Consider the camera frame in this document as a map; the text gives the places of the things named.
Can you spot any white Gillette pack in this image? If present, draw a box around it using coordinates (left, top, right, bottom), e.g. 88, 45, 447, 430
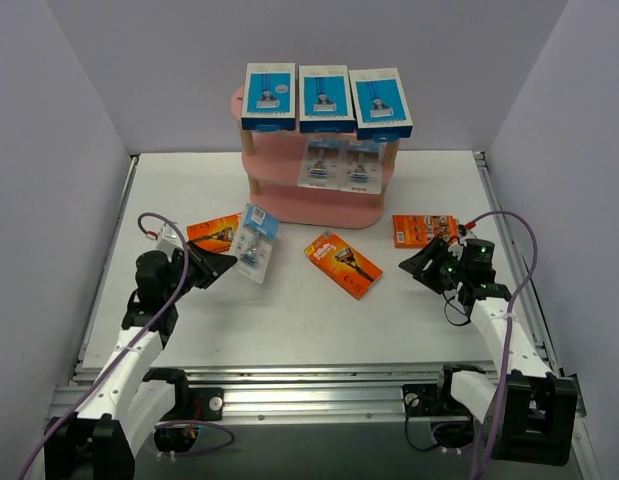
297, 138, 346, 190
229, 204, 280, 284

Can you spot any clear blister razor pack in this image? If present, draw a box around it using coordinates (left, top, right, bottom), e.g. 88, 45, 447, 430
339, 141, 383, 195

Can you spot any blue Harry's razor box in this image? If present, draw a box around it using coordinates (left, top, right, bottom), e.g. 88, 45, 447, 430
349, 67, 413, 143

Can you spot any blue Harry's box front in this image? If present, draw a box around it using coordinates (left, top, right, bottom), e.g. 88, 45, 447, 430
298, 65, 356, 134

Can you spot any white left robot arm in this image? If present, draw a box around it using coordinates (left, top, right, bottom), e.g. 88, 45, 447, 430
43, 242, 237, 479

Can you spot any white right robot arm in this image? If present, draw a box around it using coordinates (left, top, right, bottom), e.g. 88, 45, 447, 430
399, 237, 578, 466

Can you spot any pink three-tier shelf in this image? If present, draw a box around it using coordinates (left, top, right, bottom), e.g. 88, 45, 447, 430
231, 87, 400, 229

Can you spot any orange Gillette Fusion box left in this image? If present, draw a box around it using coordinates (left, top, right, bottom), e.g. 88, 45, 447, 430
186, 212, 241, 253

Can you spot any orange razor cartridge box right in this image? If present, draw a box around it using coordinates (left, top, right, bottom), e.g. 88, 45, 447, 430
392, 214, 459, 249

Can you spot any orange Gillette box centre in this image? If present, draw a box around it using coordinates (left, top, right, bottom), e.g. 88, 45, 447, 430
304, 230, 383, 300

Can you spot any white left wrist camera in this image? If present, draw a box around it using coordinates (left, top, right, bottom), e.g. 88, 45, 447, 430
146, 223, 182, 258

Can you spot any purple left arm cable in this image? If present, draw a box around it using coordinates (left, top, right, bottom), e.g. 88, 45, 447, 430
17, 212, 235, 480

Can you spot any aluminium front rail frame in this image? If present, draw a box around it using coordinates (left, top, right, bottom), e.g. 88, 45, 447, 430
43, 152, 588, 431

